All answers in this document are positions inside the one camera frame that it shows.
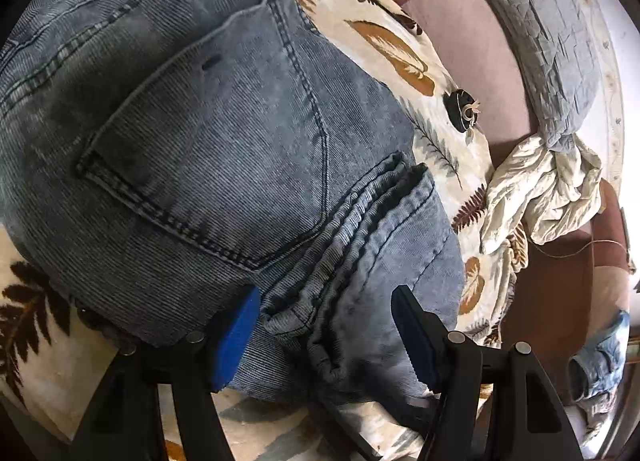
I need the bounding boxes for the blue denim pants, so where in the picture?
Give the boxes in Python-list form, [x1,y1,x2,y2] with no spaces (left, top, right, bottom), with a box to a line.
[1,0,464,401]

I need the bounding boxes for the light blue denim garment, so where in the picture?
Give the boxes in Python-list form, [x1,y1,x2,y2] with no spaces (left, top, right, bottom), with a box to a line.
[567,311,629,435]

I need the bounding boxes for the cream leaf-pattern blanket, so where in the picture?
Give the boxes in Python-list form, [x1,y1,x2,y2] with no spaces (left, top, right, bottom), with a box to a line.
[1,0,512,460]

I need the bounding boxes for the cream crumpled cloth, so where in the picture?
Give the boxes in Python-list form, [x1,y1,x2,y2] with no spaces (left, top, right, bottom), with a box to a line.
[480,135,602,254]

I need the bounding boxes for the small black round object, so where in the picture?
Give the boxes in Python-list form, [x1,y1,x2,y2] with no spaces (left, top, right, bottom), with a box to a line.
[442,89,480,132]

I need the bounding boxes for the grey quilted pillow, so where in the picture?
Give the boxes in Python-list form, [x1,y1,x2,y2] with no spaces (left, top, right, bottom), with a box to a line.
[487,0,600,153]

